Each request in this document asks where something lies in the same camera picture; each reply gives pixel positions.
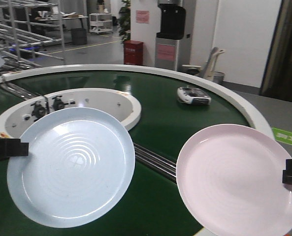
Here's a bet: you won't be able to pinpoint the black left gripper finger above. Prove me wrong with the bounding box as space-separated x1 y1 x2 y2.
0 138 29 161

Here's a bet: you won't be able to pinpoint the light pink plate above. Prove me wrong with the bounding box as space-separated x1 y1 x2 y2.
176 124 292 236

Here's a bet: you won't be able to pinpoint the light blue plate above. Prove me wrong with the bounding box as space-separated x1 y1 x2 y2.
7 107 135 228

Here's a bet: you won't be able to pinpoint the white outer conveyor rim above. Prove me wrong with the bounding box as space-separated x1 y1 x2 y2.
0 64 274 139

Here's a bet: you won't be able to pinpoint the steel conveyor rollers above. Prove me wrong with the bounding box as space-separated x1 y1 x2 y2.
133 143 176 183

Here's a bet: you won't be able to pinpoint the metal roller rack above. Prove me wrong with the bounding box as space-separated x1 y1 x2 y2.
0 0 66 69

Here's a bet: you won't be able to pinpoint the white remote controller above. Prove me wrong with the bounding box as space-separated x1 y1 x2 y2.
177 87 211 105

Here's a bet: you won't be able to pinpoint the black crate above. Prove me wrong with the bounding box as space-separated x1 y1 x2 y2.
71 28 87 45

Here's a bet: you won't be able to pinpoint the white shelf cart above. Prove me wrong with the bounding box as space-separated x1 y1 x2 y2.
89 13 113 34

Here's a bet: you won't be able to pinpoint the red fire extinguisher cabinet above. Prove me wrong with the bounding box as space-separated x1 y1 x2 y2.
124 40 143 65

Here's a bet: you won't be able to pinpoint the green potted plant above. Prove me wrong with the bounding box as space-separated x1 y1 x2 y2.
118 0 131 43

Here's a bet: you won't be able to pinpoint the black water dispenser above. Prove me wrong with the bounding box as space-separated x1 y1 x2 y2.
155 0 186 70

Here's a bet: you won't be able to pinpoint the white inner conveyor ring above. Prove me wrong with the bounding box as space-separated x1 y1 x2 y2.
0 88 142 140

